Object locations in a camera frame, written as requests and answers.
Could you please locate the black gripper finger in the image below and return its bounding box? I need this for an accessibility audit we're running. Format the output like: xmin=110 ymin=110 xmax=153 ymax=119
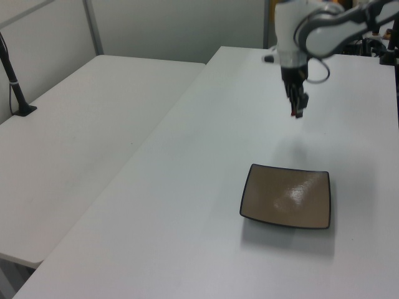
xmin=286 ymin=87 xmax=297 ymax=115
xmin=295 ymin=90 xmax=310 ymax=120

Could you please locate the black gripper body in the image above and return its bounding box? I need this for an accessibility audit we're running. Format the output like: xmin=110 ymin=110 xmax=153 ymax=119
xmin=280 ymin=62 xmax=310 ymax=93

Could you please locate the square brown ceramic plate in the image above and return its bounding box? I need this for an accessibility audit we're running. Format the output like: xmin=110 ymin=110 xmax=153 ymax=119
xmin=239 ymin=163 xmax=331 ymax=230

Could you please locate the black equipment stand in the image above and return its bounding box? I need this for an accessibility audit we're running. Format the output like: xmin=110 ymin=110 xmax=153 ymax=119
xmin=342 ymin=27 xmax=399 ymax=67

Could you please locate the black pole with base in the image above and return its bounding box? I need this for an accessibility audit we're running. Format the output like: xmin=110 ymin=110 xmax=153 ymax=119
xmin=0 ymin=31 xmax=37 ymax=118

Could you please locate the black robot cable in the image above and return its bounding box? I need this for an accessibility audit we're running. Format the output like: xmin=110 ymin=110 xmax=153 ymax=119
xmin=305 ymin=58 xmax=332 ymax=85

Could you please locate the grey metal partition post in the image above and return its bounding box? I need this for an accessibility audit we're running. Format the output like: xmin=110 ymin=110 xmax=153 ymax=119
xmin=263 ymin=0 xmax=271 ymax=50
xmin=82 ymin=0 xmax=104 ymax=57

